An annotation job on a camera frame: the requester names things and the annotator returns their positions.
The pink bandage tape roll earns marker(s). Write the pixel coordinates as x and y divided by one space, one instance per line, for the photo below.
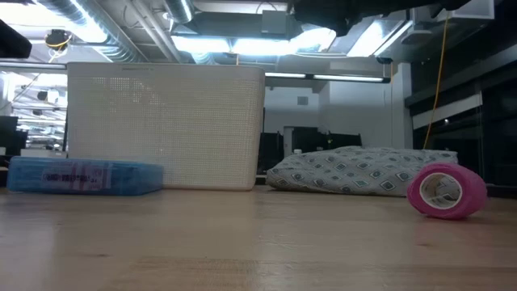
472 190

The wide black monitor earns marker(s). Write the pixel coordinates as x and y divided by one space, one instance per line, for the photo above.
323 139

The white perforated plastic basket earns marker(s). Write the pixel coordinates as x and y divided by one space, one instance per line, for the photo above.
165 129

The diamond-patterned cloth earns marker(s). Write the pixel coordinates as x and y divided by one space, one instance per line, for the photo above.
355 169

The blue translucent labelled box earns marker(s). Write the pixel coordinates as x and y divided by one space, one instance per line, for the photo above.
81 178

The ceiling light bar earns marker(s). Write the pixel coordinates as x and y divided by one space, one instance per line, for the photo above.
327 76

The silver ventilation duct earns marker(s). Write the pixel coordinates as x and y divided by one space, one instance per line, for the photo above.
97 28

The narrow black monitor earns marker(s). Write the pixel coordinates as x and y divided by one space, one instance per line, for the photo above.
270 151

